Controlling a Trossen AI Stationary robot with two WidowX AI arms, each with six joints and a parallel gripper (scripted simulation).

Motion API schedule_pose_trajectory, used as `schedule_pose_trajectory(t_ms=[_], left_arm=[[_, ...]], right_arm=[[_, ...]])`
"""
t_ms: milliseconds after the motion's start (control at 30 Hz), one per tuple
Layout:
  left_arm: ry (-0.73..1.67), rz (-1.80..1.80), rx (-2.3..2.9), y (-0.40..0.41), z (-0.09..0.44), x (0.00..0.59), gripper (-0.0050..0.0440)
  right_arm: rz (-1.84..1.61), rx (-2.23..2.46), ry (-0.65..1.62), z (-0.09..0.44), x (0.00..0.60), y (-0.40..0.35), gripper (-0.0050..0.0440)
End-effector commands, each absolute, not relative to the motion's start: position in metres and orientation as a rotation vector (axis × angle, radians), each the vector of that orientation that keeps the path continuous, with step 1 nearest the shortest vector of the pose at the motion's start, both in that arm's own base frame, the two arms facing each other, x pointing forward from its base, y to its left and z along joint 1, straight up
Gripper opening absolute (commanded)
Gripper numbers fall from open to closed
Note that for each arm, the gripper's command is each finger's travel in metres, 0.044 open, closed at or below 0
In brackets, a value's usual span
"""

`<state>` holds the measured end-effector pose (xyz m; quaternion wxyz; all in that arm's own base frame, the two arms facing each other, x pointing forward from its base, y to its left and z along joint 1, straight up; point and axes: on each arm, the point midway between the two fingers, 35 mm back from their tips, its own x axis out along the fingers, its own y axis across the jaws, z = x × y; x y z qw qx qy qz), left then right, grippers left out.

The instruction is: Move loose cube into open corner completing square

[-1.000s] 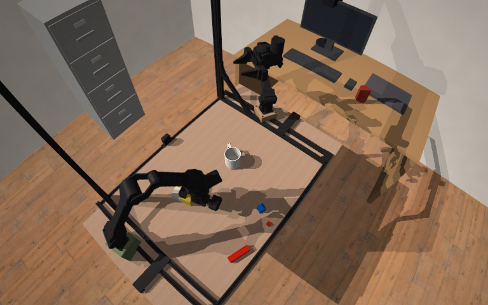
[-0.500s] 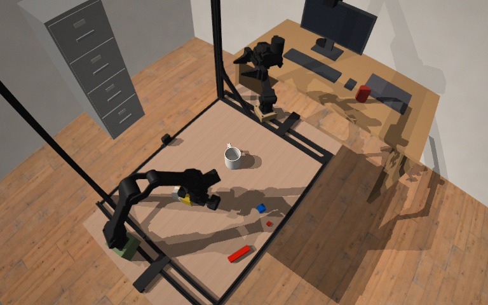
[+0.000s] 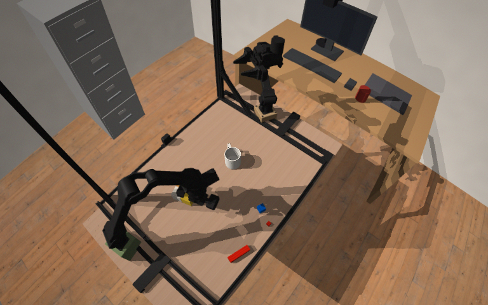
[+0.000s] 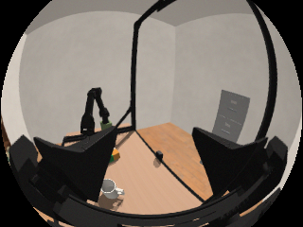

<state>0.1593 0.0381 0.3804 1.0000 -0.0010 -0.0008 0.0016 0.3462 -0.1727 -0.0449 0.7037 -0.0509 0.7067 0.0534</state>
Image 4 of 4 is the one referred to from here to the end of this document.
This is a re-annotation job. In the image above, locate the orange cube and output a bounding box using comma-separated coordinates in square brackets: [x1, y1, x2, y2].
[112, 149, 120, 160]

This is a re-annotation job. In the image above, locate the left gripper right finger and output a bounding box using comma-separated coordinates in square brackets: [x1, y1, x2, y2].
[192, 127, 268, 197]

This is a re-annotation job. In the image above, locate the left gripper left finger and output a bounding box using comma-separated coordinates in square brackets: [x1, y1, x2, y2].
[33, 126, 117, 202]

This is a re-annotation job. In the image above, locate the grey cup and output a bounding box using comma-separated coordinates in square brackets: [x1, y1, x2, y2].
[101, 179, 125, 199]

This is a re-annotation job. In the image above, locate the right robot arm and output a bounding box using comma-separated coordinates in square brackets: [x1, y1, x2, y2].
[80, 87, 110, 140]

